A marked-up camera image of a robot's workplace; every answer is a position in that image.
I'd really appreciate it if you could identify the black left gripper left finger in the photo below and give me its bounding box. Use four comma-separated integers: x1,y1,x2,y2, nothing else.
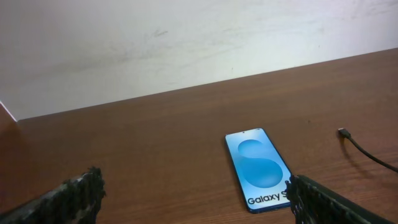
1,167,106,224

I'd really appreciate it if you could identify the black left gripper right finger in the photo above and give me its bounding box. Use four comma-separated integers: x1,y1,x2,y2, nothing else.
285,175,391,224

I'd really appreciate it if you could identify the blue Samsung Galaxy smartphone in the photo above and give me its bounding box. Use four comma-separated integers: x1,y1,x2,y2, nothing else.
225,128,292,213

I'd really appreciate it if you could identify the black USB charging cable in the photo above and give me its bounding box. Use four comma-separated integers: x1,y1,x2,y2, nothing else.
338,127,398,174

